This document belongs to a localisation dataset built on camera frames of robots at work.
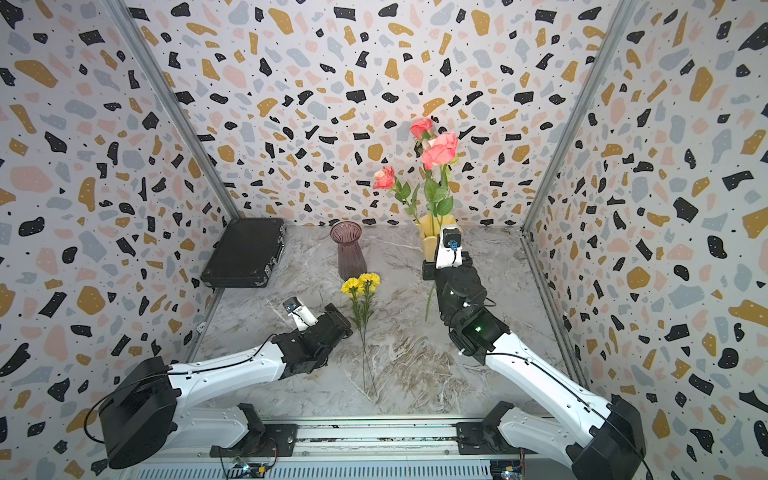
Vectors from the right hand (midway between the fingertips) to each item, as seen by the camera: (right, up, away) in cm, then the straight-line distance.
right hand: (444, 238), depth 68 cm
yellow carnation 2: (-21, -13, +32) cm, 41 cm away
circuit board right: (+16, -55, +3) cm, 57 cm away
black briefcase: (-67, -3, +41) cm, 79 cm away
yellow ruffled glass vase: (-1, +5, +30) cm, 30 cm away
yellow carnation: (-26, -15, +32) cm, 44 cm away
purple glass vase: (-29, -7, +41) cm, 50 cm away
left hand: (-30, -21, +17) cm, 40 cm away
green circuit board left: (-46, -55, +2) cm, 72 cm away
